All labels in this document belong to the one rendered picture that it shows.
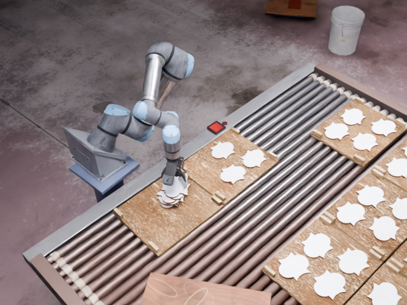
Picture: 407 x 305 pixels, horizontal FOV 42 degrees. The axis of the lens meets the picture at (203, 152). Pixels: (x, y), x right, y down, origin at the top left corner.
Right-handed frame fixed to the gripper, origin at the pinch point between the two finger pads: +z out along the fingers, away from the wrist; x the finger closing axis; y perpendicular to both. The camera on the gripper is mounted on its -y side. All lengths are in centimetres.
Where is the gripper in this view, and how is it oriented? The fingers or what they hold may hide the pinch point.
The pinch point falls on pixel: (174, 186)
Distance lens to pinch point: 256.6
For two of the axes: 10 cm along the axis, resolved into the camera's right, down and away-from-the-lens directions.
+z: 0.2, 7.0, 7.1
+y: 2.4, -7.0, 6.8
